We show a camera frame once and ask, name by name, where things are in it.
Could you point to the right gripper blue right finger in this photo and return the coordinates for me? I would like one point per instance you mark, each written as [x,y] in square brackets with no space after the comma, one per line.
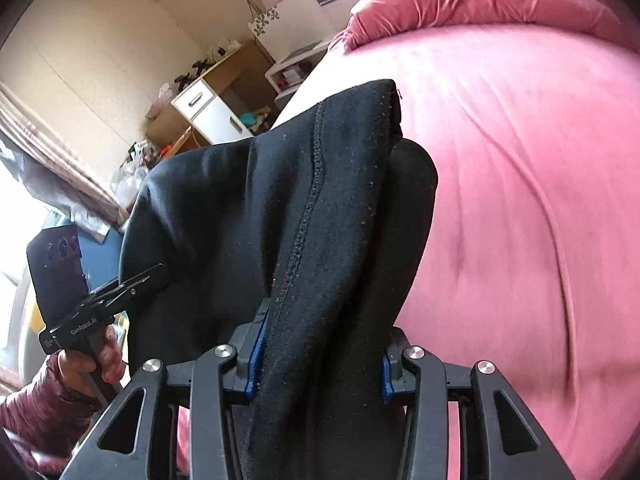
[396,381]

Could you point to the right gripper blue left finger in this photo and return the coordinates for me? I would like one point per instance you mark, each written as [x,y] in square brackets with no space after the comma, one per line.
[249,344]

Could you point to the black pants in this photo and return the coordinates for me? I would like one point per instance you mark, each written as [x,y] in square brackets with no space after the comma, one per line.
[324,218]

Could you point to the maroon left sleeve forearm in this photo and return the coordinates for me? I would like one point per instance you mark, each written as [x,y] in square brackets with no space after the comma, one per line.
[41,424]

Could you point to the left hand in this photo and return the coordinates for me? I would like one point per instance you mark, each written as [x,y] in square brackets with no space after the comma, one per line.
[76,366]

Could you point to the white drawer cabinet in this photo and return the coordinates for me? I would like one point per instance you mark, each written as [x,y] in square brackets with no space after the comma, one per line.
[209,115]

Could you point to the wooden corner desk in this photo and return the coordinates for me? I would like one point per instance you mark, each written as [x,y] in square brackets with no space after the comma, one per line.
[239,78]

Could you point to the white grey bedside shelf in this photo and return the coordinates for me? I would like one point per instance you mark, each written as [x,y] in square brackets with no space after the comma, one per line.
[288,75]

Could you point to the pink bed sheet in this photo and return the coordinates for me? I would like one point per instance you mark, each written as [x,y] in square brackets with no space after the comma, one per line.
[534,256]

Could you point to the dark pink duvet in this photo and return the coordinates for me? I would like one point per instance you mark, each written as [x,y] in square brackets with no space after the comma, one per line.
[372,20]

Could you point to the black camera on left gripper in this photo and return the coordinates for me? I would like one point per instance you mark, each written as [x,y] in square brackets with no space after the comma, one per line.
[54,261]

